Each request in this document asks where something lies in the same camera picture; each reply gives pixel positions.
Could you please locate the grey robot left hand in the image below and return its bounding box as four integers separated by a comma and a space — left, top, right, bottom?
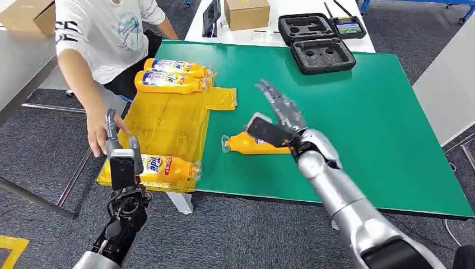
105, 108, 145, 176

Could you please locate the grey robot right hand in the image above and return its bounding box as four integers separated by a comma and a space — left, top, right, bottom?
254, 78, 308, 136

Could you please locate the person's right hand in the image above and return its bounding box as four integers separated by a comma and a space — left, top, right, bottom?
86, 109, 131, 159

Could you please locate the orange drink bottle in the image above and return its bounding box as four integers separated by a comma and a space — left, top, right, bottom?
99, 154, 203, 184
221, 131, 294, 156
143, 58, 213, 79
134, 70, 213, 95

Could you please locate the yellow plastic sheet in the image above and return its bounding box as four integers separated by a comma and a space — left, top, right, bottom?
96, 67, 238, 194

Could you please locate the black foam-lined case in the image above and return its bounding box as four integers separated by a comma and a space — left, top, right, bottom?
278, 13, 357, 76

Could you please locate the person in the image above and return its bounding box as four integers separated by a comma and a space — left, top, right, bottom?
54, 0, 180, 159

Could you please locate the steel table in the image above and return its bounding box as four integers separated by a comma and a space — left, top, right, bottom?
0, 29, 129, 220

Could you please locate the small cardboard box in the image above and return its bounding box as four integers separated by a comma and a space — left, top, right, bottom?
224, 0, 271, 31

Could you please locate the remote controller with screen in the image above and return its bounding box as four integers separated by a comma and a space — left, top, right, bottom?
323, 0, 367, 40

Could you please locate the green table mat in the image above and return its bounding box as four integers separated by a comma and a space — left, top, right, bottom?
153, 39, 475, 220

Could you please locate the white table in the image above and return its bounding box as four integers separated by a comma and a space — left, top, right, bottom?
184, 0, 376, 54

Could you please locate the black tablet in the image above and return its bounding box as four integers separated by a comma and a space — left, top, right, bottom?
202, 0, 222, 38

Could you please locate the large cardboard box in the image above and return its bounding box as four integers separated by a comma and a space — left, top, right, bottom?
0, 0, 57, 37

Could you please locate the grey table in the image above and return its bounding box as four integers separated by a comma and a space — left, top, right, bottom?
412, 15, 475, 168

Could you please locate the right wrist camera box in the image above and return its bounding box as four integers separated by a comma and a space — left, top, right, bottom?
245, 112, 294, 149

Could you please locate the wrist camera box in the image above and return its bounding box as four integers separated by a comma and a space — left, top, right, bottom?
108, 148, 137, 191
245, 112, 294, 149

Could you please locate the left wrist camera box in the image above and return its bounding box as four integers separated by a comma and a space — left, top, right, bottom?
108, 148, 137, 191

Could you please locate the white floor cable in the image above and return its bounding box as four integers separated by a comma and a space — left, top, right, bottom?
444, 218, 465, 248

